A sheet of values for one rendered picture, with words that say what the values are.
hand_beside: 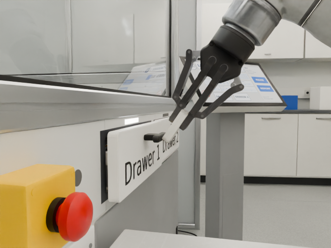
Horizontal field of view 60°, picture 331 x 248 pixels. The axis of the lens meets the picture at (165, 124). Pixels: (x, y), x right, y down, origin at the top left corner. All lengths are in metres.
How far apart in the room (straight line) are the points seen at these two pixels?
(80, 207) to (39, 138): 0.10
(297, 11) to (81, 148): 0.40
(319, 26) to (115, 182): 0.41
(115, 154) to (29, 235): 0.22
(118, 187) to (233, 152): 1.08
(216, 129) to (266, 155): 2.22
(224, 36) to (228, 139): 0.97
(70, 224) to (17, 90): 0.13
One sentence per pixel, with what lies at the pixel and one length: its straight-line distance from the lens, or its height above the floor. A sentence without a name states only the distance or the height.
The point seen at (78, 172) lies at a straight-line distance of 0.39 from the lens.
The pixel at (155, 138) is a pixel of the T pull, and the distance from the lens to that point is 0.53.
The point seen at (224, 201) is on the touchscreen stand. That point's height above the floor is 0.48.
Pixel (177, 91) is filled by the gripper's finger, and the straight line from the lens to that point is 0.54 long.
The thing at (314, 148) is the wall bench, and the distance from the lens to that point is 3.78.
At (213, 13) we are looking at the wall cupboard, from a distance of 3.99.
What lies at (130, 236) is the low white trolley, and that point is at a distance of 0.49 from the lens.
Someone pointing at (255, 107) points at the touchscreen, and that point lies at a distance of 1.42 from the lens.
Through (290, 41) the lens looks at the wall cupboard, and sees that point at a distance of 4.08.
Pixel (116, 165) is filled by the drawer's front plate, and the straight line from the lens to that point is 0.44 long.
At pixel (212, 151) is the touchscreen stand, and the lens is 1.48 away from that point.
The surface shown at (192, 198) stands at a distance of 2.30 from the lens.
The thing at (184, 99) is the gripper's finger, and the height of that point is 0.98.
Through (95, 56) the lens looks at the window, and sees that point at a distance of 0.48.
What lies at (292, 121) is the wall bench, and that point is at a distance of 3.66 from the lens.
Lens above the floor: 0.97
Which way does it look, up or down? 4 degrees down
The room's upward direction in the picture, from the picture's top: straight up
